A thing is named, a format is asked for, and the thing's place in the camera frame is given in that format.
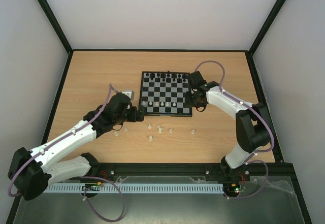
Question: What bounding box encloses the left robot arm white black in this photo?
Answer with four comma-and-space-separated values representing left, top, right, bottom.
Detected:
8, 92, 144, 201

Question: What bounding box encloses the black and white chessboard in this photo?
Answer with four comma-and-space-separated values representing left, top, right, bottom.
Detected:
139, 71, 192, 117

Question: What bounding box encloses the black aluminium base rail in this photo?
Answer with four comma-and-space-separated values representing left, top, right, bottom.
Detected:
95, 163, 295, 177

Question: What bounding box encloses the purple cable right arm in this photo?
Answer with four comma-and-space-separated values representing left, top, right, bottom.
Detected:
194, 60, 276, 200

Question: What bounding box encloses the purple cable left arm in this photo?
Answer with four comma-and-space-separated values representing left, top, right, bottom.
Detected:
7, 83, 125, 221

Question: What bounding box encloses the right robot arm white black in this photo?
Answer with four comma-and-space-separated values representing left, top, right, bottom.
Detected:
185, 71, 275, 179

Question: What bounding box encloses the black cage frame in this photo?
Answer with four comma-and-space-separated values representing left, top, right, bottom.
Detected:
5, 0, 313, 224

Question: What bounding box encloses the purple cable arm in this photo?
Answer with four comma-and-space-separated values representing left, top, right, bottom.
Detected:
7, 83, 125, 221
194, 60, 276, 200

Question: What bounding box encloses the light blue slotted cable duct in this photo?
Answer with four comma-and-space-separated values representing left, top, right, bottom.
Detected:
44, 183, 224, 194

